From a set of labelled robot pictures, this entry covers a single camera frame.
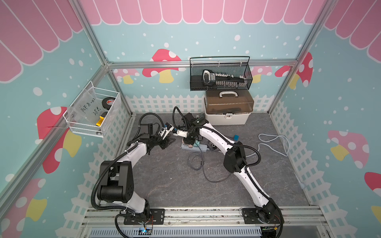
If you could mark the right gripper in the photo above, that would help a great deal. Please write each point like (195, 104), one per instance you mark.
(186, 141)

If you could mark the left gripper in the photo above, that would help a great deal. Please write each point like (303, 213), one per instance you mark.
(165, 142)

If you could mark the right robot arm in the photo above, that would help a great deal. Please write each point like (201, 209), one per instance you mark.
(238, 158)

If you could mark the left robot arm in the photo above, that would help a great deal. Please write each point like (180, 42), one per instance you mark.
(115, 187)

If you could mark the white power strip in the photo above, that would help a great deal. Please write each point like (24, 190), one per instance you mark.
(195, 147)

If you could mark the white toolbox brown lid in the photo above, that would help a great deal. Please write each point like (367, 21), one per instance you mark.
(228, 107)

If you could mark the socket bit set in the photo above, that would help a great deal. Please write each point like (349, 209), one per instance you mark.
(210, 78)

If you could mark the yellow tool in bin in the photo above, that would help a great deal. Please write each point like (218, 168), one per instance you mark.
(100, 121)

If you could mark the black electrical tape roll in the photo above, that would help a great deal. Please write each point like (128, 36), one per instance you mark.
(108, 102)

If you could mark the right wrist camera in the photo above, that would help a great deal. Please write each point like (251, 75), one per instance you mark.
(180, 133)

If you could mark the black wire mesh basket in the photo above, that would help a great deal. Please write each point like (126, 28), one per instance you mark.
(235, 65)

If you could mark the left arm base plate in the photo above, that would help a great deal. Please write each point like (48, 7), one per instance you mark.
(154, 216)

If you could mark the clear plastic wall bin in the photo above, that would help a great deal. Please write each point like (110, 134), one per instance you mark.
(83, 114)

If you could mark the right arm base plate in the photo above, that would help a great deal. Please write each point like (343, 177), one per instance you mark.
(262, 216)

